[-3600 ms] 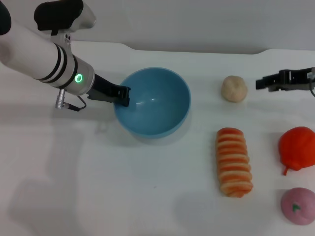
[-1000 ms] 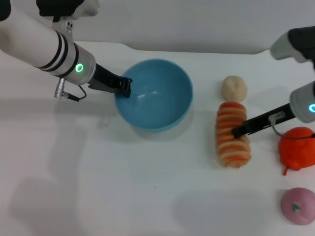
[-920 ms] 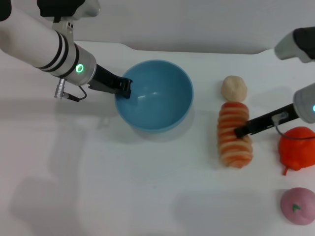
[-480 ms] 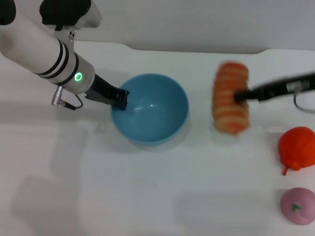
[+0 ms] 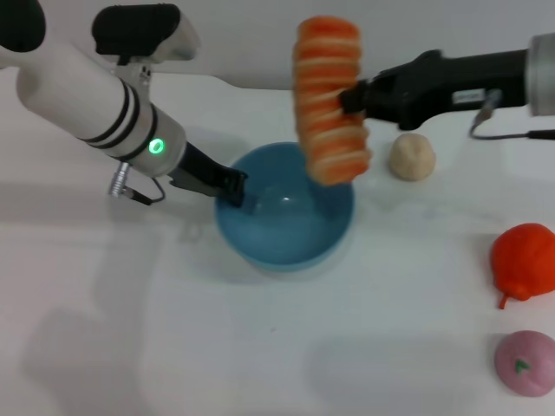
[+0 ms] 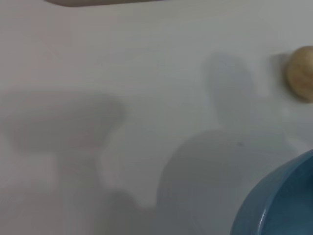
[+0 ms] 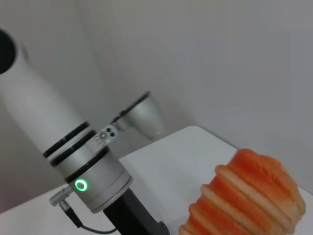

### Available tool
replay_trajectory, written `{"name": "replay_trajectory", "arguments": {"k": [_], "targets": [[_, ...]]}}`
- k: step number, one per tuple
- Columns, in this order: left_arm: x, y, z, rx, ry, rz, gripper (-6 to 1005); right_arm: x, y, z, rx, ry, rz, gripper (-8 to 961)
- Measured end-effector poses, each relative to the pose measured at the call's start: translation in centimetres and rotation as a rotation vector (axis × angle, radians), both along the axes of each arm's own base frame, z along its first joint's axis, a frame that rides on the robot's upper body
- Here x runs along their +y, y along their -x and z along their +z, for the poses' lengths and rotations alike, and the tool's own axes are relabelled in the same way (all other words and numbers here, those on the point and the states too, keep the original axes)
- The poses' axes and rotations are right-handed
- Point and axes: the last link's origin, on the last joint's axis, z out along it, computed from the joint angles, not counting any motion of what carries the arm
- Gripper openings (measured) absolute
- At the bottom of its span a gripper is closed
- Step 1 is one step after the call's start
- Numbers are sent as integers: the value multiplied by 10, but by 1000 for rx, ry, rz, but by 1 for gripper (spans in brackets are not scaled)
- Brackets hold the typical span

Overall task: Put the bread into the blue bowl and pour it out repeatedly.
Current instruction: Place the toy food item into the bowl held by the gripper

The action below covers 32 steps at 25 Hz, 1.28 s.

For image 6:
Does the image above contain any blue bowl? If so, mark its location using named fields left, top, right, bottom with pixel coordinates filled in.
left=229, top=148, right=313, bottom=235

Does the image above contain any round beige bun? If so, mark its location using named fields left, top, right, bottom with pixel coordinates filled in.
left=284, top=46, right=313, bottom=103

